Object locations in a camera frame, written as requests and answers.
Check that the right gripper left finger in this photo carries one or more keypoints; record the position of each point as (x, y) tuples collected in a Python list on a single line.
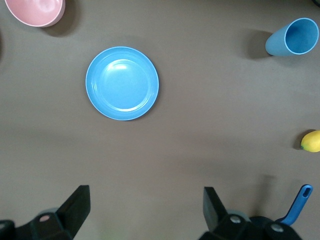
[(75, 207)]

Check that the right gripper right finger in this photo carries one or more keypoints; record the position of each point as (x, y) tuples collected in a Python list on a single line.
[(213, 210)]

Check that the blue plate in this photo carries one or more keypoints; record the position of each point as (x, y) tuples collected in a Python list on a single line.
[(122, 85)]

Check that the brown table cover mat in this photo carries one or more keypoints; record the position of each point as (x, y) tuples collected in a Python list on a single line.
[(200, 112)]

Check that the yellow lemon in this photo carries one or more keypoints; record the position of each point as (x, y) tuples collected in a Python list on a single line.
[(312, 142)]

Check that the blue cup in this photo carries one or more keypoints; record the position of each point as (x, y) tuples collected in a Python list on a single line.
[(277, 43)]

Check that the small pink bowl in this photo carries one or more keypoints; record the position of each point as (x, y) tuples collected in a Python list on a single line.
[(35, 12)]

